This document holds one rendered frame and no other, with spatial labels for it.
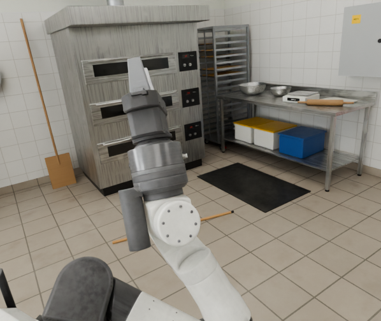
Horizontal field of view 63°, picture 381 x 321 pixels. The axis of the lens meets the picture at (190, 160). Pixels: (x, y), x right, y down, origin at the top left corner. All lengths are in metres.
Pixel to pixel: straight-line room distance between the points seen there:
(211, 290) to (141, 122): 0.28
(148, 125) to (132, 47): 3.17
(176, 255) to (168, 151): 0.18
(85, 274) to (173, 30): 3.47
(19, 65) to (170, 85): 1.81
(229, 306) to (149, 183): 0.23
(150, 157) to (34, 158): 4.09
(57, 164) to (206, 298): 3.89
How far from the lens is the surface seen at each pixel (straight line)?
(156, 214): 0.46
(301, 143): 3.85
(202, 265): 0.50
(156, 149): 0.46
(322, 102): 3.66
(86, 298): 0.59
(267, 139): 4.19
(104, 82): 3.48
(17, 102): 4.38
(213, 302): 0.53
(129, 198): 0.48
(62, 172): 4.34
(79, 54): 3.44
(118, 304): 0.60
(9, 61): 4.35
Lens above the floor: 1.61
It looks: 21 degrees down
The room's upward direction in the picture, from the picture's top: 5 degrees counter-clockwise
